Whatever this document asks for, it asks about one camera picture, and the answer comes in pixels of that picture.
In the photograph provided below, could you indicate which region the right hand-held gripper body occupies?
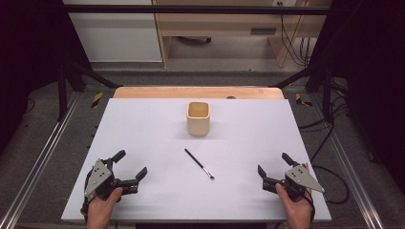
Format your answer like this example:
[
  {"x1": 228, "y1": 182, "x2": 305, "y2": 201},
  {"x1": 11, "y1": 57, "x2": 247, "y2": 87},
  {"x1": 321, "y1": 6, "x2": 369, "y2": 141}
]
[{"x1": 262, "y1": 164, "x2": 327, "y2": 202}]

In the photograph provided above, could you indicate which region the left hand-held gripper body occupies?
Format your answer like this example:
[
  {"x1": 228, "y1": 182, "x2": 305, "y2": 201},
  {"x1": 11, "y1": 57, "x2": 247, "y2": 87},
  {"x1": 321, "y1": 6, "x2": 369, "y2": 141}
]
[{"x1": 84, "y1": 157, "x2": 139, "y2": 202}]

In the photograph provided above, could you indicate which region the black pen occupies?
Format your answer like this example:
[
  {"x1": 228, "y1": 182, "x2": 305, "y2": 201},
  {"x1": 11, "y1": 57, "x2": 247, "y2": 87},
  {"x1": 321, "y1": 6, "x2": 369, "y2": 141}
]
[{"x1": 183, "y1": 148, "x2": 216, "y2": 181}]

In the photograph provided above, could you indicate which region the beige square cup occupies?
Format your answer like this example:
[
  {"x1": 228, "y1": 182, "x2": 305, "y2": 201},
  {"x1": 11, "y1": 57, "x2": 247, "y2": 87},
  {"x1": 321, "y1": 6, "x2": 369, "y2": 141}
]
[{"x1": 185, "y1": 100, "x2": 211, "y2": 137}]

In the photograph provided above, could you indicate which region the person's right hand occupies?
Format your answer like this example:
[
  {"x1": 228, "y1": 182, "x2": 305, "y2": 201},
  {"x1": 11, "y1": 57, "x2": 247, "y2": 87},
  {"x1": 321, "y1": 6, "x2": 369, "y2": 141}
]
[{"x1": 275, "y1": 182, "x2": 315, "y2": 229}]

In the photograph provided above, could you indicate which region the person's left hand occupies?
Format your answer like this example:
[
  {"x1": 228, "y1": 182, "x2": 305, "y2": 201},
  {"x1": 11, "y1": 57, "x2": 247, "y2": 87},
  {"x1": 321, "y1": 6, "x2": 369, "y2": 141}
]
[{"x1": 86, "y1": 186, "x2": 124, "y2": 229}]

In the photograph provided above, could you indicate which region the white board sheet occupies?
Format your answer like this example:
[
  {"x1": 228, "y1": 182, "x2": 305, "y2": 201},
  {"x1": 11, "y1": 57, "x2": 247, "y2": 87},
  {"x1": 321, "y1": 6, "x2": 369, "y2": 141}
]
[{"x1": 60, "y1": 97, "x2": 332, "y2": 223}]

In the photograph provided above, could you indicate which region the yellow black tape strip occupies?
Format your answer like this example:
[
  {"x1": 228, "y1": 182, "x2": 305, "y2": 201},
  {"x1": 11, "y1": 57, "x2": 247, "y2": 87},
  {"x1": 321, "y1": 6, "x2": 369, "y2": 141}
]
[
  {"x1": 91, "y1": 91, "x2": 105, "y2": 110},
  {"x1": 294, "y1": 93, "x2": 314, "y2": 108}
]

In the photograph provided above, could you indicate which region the wooden table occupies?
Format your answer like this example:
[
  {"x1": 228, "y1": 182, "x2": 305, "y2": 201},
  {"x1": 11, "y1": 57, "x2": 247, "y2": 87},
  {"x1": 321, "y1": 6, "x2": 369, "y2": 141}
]
[{"x1": 113, "y1": 86, "x2": 286, "y2": 100}]

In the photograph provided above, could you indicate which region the black curtain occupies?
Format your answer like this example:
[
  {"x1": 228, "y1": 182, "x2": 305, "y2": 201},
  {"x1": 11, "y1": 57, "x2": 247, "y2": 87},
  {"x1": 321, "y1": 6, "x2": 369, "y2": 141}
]
[
  {"x1": 309, "y1": 0, "x2": 405, "y2": 195},
  {"x1": 0, "y1": 0, "x2": 94, "y2": 156}
]

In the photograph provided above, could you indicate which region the white cabinet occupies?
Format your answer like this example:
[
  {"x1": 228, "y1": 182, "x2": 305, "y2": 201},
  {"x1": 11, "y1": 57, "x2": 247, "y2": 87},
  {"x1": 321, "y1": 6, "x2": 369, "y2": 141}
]
[{"x1": 62, "y1": 0, "x2": 163, "y2": 64}]

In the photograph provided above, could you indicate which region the dark chair base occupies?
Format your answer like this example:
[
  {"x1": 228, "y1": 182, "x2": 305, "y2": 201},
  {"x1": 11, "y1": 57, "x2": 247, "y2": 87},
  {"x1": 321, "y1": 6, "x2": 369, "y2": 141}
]
[{"x1": 176, "y1": 35, "x2": 213, "y2": 46}]

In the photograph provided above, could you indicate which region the light wooden desk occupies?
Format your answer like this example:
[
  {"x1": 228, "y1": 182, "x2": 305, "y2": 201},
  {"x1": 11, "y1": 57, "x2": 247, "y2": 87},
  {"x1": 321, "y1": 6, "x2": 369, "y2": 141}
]
[{"x1": 152, "y1": 0, "x2": 332, "y2": 69}]

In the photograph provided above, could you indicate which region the right hand-held gripper cable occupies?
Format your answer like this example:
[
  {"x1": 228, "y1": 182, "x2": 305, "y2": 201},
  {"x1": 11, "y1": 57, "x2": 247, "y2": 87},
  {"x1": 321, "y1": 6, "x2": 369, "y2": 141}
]
[{"x1": 302, "y1": 189, "x2": 316, "y2": 224}]

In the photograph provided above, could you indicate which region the black looped floor cable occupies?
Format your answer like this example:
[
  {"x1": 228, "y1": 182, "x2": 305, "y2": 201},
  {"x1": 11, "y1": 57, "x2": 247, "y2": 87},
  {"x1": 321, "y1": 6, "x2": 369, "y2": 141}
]
[{"x1": 309, "y1": 122, "x2": 351, "y2": 205}]

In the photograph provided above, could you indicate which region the aluminium floor rail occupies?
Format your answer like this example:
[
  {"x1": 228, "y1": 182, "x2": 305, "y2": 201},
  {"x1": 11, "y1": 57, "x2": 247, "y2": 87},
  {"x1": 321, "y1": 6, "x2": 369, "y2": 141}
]
[
  {"x1": 309, "y1": 93, "x2": 387, "y2": 229},
  {"x1": 0, "y1": 91, "x2": 81, "y2": 229}
]

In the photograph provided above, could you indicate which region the black metal frame stand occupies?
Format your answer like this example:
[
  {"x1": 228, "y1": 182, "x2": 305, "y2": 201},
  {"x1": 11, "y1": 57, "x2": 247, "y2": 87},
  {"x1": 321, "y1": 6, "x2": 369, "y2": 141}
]
[
  {"x1": 269, "y1": 61, "x2": 336, "y2": 124},
  {"x1": 56, "y1": 59, "x2": 124, "y2": 122}
]

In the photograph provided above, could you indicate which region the black hanging cable bundle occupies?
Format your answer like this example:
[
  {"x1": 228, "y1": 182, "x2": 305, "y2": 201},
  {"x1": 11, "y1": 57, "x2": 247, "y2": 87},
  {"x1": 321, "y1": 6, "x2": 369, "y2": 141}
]
[{"x1": 278, "y1": 1, "x2": 312, "y2": 69}]

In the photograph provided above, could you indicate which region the black horizontal frame bar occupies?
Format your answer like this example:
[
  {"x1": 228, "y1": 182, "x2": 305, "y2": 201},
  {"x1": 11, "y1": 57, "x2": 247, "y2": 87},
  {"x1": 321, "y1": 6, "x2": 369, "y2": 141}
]
[{"x1": 62, "y1": 4, "x2": 332, "y2": 16}]

